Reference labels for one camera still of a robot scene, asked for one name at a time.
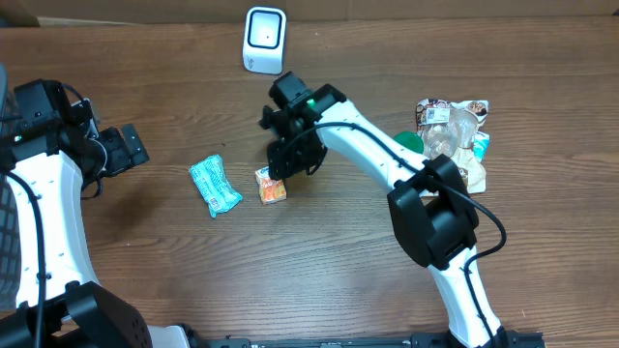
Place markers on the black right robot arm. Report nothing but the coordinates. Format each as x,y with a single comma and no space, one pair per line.
433,216

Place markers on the orange tissue pack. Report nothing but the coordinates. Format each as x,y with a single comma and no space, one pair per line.
270,190

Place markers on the green lid jar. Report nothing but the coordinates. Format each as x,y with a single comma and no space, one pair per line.
410,140

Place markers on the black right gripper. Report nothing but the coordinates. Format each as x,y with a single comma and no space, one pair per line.
289,165

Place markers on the white barcode scanner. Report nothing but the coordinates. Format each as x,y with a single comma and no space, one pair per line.
264,38

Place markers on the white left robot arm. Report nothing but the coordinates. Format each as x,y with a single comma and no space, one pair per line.
51,151

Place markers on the teal wipes pack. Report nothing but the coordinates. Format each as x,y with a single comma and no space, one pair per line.
480,145

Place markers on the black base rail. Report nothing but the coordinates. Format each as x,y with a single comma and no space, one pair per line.
509,339

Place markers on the teal snack packet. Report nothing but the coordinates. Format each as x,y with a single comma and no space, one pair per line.
209,177

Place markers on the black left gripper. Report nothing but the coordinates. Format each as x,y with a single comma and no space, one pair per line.
124,158

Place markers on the black wire basket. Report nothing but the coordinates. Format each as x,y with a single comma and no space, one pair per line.
10,254

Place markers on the beige Pantree snack bag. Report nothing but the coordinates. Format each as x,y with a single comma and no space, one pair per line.
448,128

